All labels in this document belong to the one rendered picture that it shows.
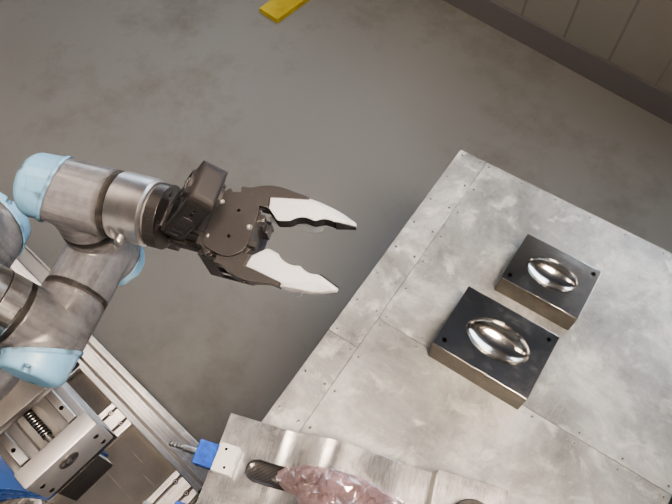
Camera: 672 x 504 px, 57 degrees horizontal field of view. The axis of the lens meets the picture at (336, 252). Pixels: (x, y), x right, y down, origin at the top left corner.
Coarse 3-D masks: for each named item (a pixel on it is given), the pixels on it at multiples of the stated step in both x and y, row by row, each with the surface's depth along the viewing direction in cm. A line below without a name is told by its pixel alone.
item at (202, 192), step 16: (192, 176) 55; (208, 176) 55; (224, 176) 56; (192, 192) 54; (208, 192) 55; (176, 208) 58; (192, 208) 55; (208, 208) 55; (176, 224) 60; (192, 224) 59
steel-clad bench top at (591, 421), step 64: (448, 192) 145; (512, 192) 145; (384, 256) 137; (448, 256) 137; (512, 256) 137; (576, 256) 137; (640, 256) 137; (384, 320) 129; (640, 320) 129; (320, 384) 122; (384, 384) 122; (448, 384) 122; (576, 384) 122; (640, 384) 122; (384, 448) 116; (448, 448) 116; (512, 448) 116; (576, 448) 116; (640, 448) 116
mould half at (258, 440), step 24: (240, 432) 112; (264, 432) 112; (288, 432) 112; (264, 456) 110; (288, 456) 109; (312, 456) 107; (336, 456) 106; (360, 456) 106; (216, 480) 108; (240, 480) 108; (384, 480) 105; (408, 480) 106; (432, 480) 104; (456, 480) 102
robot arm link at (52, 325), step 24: (0, 264) 66; (0, 288) 63; (24, 288) 65; (48, 288) 69; (72, 288) 69; (0, 312) 63; (24, 312) 64; (48, 312) 66; (72, 312) 68; (96, 312) 71; (0, 336) 64; (24, 336) 65; (48, 336) 66; (72, 336) 68; (0, 360) 65; (24, 360) 64; (48, 360) 65; (72, 360) 68; (48, 384) 67
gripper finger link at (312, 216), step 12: (276, 204) 63; (288, 204) 63; (300, 204) 63; (312, 204) 63; (324, 204) 63; (276, 216) 63; (288, 216) 63; (300, 216) 62; (312, 216) 62; (324, 216) 62; (336, 216) 62; (300, 228) 67; (312, 228) 67; (336, 228) 63; (348, 228) 63
